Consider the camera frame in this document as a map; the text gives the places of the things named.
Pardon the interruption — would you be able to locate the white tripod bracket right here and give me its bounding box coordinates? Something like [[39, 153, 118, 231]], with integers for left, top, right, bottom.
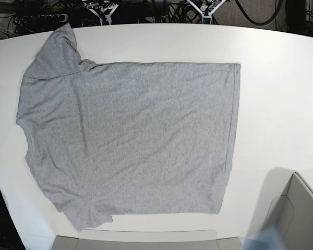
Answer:
[[186, 0, 226, 24]]

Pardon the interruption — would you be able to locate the black cable bundle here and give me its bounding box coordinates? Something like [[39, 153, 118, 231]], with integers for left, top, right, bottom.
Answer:
[[169, 0, 220, 26]]

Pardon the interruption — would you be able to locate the beige chair back bottom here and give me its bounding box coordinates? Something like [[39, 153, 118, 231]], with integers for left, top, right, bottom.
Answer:
[[52, 229, 243, 249]]

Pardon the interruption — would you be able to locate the white tripod bracket left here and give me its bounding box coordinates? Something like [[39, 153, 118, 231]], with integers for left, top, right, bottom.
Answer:
[[82, 0, 123, 26]]

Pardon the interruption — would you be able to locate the white tripod bracket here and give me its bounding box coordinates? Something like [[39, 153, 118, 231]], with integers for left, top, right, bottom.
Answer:
[[186, 0, 226, 24], [82, 0, 123, 26]]

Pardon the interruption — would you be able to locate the black power strip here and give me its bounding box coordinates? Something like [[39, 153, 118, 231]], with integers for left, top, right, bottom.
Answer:
[[23, 14, 68, 23]]

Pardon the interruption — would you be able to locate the grey T-shirt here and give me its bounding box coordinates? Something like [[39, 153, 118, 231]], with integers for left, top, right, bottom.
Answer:
[[16, 24, 240, 231]]

